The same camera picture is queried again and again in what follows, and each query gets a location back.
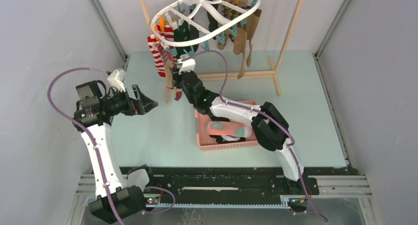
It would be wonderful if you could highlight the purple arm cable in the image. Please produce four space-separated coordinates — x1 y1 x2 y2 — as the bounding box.
179 49 329 223
47 67 176 225

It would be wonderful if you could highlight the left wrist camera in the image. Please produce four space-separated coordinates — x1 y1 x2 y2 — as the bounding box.
107 69 126 92

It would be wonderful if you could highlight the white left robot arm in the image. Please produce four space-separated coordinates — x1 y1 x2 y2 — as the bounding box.
73 80 158 224

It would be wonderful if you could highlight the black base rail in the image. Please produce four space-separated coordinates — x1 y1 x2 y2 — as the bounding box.
142 165 319 208

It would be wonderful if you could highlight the brown argyle sock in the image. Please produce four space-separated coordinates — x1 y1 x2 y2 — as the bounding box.
217 4 242 50

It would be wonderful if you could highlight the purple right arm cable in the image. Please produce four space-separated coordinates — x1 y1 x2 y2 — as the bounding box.
179 49 329 223

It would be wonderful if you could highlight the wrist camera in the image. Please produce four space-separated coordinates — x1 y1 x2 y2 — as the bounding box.
107 69 126 92
178 58 196 75

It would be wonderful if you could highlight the black blue white sock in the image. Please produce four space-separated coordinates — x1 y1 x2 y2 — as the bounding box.
209 117 247 145

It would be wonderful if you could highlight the wooden hanger rack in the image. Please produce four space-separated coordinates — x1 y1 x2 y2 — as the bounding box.
135 0 309 103

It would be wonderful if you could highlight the red white striped sock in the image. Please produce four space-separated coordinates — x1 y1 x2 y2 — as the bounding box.
147 24 177 77

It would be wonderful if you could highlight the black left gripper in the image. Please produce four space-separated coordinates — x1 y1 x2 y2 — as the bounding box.
101 84 157 116

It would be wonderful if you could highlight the white oval clip hanger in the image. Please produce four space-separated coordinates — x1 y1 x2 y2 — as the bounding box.
150 0 261 53

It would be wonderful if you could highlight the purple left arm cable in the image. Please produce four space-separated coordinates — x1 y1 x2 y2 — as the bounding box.
47 67 176 225

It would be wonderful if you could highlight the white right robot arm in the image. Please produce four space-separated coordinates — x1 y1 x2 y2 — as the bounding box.
173 69 307 194

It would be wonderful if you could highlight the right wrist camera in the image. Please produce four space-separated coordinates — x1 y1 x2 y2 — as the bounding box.
178 58 196 75

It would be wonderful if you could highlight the pink plastic basket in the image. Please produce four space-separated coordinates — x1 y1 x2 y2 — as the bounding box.
195 97 261 151

